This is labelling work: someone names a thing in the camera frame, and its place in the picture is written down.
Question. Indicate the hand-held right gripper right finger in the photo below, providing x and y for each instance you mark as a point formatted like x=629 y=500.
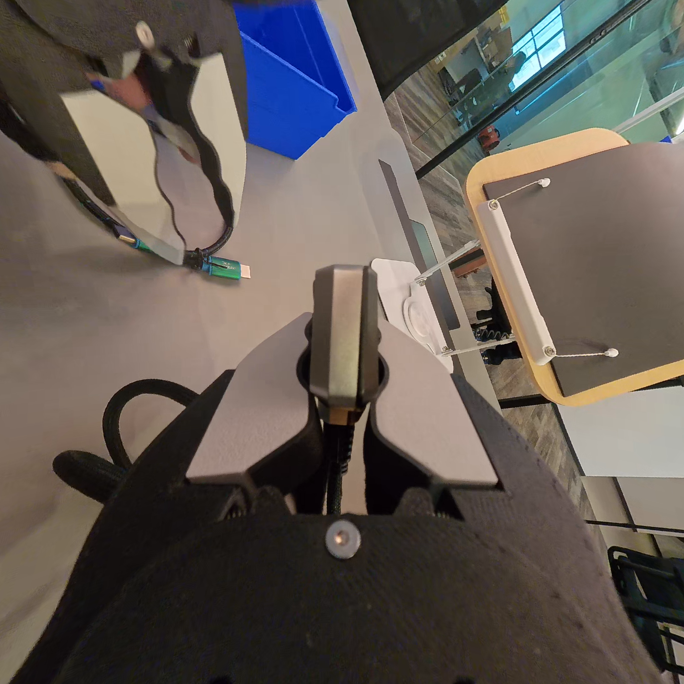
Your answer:
x=427 y=422

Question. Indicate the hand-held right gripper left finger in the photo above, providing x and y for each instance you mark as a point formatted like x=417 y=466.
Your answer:
x=251 y=422

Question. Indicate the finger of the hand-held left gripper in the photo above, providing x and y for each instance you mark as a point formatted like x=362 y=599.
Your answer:
x=117 y=155
x=224 y=117

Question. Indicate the blue plastic bin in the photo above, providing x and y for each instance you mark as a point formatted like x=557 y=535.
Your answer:
x=288 y=80

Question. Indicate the grey port hub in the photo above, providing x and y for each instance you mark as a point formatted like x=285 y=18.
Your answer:
x=342 y=342

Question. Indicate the person's left hand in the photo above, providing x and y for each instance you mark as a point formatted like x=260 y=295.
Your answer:
x=133 y=93

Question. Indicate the black office chair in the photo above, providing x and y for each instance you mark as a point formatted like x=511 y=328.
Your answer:
x=497 y=307

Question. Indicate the white cabinet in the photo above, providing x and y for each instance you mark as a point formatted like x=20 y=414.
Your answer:
x=614 y=438

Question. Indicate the tan-edged dark panel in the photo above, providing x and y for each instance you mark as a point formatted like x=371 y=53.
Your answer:
x=598 y=267

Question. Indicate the red floor device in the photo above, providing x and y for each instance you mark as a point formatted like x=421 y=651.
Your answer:
x=487 y=138

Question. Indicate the glass partition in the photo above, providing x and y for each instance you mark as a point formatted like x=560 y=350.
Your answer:
x=588 y=80

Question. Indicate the blue box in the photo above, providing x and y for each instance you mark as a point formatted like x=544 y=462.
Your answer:
x=673 y=140

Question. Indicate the white bracket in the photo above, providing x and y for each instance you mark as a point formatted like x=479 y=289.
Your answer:
x=515 y=283

